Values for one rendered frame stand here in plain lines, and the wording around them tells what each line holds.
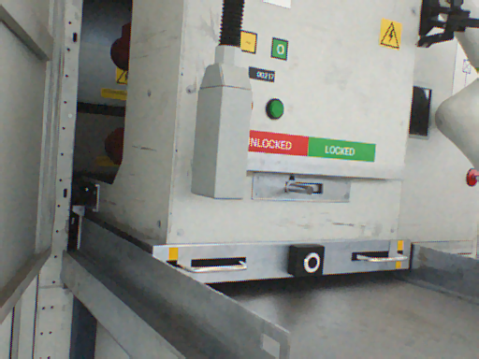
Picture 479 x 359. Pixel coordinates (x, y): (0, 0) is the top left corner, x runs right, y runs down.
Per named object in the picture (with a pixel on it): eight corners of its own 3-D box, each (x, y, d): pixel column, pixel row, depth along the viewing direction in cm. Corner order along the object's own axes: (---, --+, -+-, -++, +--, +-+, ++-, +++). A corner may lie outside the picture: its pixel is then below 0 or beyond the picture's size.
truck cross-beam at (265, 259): (409, 268, 100) (412, 238, 99) (150, 287, 71) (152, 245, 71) (389, 263, 104) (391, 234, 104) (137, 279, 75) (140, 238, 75)
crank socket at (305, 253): (325, 276, 85) (327, 246, 84) (297, 278, 81) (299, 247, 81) (314, 272, 87) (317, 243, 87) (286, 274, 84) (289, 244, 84)
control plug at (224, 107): (245, 200, 67) (256, 66, 66) (213, 199, 64) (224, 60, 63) (217, 193, 73) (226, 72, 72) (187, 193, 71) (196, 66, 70)
